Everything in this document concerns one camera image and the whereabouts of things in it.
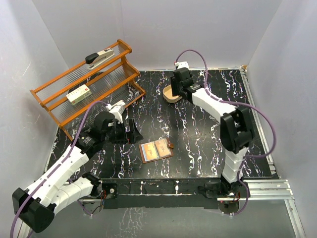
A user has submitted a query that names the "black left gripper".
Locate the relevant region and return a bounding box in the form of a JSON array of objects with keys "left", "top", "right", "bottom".
[{"left": 103, "top": 119, "right": 143, "bottom": 144}]

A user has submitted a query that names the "beige oval tray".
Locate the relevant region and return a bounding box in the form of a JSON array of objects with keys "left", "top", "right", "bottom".
[{"left": 163, "top": 85, "right": 182, "bottom": 103}]

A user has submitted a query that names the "orange credit card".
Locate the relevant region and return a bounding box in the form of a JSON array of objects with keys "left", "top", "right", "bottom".
[{"left": 142, "top": 142, "right": 159, "bottom": 161}]

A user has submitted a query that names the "brown leather card holder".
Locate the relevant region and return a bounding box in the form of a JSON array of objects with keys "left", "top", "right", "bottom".
[{"left": 139, "top": 138, "right": 174, "bottom": 164}]

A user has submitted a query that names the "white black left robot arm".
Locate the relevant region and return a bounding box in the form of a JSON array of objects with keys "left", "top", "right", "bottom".
[{"left": 12, "top": 110, "right": 143, "bottom": 233}]

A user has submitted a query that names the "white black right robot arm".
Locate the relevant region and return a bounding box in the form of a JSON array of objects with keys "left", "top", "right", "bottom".
[{"left": 170, "top": 67, "right": 255, "bottom": 197}]

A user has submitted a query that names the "orange wooden shelf rack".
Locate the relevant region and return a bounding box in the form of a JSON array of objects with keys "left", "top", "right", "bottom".
[{"left": 30, "top": 39, "right": 146, "bottom": 140}]

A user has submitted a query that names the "white red staples box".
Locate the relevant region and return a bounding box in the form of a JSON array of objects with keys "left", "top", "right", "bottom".
[{"left": 66, "top": 84, "right": 92, "bottom": 106}]

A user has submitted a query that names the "black white stapler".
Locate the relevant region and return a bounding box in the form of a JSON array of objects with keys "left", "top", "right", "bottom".
[{"left": 85, "top": 48, "right": 115, "bottom": 70}]

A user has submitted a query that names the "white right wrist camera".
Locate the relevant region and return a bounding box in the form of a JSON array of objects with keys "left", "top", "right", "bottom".
[{"left": 174, "top": 61, "right": 189, "bottom": 69}]

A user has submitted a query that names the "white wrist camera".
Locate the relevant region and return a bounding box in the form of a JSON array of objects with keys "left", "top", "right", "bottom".
[
  {"left": 106, "top": 100, "right": 126, "bottom": 123},
  {"left": 174, "top": 61, "right": 189, "bottom": 69}
]

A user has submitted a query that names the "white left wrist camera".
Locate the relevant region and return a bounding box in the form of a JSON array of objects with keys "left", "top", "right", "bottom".
[{"left": 106, "top": 100, "right": 126, "bottom": 123}]

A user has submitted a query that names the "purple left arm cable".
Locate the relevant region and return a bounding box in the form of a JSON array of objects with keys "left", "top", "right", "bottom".
[{"left": 9, "top": 101, "right": 112, "bottom": 238}]

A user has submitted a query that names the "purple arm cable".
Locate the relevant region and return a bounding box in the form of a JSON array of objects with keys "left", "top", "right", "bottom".
[
  {"left": 175, "top": 49, "right": 277, "bottom": 216},
  {"left": 9, "top": 101, "right": 112, "bottom": 238}
]

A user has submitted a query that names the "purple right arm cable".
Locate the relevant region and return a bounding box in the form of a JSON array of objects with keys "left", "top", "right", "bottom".
[{"left": 175, "top": 49, "right": 277, "bottom": 216}]

